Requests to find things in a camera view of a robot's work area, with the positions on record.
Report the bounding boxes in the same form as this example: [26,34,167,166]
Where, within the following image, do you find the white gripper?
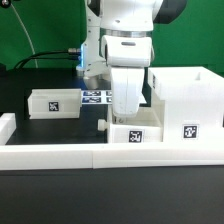
[110,67,145,124]

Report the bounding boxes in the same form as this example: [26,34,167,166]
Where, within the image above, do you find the white front drawer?
[98,106,163,143]

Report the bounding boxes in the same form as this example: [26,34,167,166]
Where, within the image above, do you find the white drawer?
[28,89,82,119]
[98,106,163,143]

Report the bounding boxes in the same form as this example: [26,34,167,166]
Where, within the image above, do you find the white drawer cabinet box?
[148,67,224,143]

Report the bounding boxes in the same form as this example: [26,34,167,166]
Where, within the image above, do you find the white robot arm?
[77,0,188,120]

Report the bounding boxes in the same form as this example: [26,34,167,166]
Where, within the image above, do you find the marker sheet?
[81,90,112,104]

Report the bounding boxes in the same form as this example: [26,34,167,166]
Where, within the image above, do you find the white U-shaped fence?
[0,113,224,170]

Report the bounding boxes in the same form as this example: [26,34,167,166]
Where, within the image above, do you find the black cables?
[13,47,83,70]

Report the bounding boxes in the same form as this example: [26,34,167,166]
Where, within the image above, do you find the grey thin cable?
[9,3,40,69]

